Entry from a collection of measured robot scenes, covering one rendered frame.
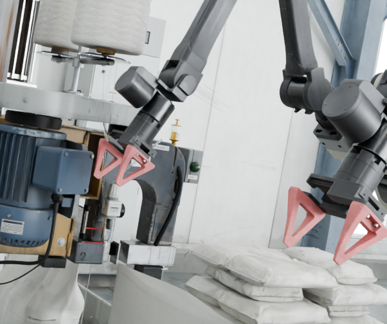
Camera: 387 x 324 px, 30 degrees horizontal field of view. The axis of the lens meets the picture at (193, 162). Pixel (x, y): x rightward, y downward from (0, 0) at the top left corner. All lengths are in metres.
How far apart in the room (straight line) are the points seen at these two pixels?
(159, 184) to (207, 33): 0.53
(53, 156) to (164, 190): 0.50
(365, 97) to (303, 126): 6.63
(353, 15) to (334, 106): 6.95
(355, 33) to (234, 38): 1.44
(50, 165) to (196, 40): 0.39
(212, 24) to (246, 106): 5.58
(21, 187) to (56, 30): 0.47
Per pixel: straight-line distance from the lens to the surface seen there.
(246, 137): 7.15
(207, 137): 6.88
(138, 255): 1.93
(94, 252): 1.86
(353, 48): 7.80
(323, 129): 1.81
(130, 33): 1.62
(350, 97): 0.97
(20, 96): 1.52
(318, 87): 1.70
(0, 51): 1.77
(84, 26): 1.62
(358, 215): 0.93
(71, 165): 1.51
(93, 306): 2.67
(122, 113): 1.80
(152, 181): 1.90
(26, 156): 1.54
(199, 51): 1.52
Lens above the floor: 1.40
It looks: 3 degrees down
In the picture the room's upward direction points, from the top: 10 degrees clockwise
